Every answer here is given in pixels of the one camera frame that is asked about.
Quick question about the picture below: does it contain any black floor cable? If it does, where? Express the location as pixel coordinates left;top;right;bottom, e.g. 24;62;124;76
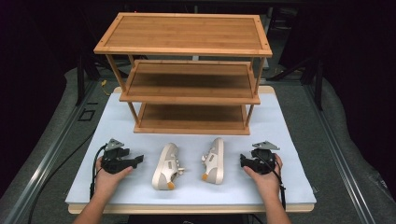
27;132;95;224

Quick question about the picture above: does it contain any beige sneaker with orange heel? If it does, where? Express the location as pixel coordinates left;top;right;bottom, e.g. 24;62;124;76
201;137;225;185
151;142;186;191

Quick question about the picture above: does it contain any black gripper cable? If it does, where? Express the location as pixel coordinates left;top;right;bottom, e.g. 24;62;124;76
89;145;107;201
257;152;287;210

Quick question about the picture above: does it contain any black metal stand leg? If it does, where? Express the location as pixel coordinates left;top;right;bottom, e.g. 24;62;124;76
75;52;87;106
313;59;325;111

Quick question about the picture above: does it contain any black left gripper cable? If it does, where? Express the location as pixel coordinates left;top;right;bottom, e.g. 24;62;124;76
89;145;107;201

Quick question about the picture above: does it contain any light wooden table board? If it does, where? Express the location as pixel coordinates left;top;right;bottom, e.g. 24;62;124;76
67;85;316;216

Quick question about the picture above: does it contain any white table mat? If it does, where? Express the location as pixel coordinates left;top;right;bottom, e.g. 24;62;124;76
64;91;318;206

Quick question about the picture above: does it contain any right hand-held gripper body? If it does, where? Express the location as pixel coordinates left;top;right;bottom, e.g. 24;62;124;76
247;140;281;175

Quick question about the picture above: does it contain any grey metal floor rail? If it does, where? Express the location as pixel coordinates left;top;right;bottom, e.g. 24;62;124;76
2;79;99;224
303;83;378;224

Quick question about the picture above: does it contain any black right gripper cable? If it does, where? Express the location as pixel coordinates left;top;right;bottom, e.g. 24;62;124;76
257;152;287;210

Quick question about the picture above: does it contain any person's right hand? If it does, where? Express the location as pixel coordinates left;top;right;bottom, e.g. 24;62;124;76
242;153;284;201

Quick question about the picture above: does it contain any person's left hand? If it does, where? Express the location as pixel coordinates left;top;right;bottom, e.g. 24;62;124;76
94;156;134;201

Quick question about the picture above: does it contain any three-tier wooden shoe rack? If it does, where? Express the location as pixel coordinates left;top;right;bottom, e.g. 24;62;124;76
93;11;274;136

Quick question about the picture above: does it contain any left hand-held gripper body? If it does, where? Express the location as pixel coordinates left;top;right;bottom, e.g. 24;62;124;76
100;138;138;175

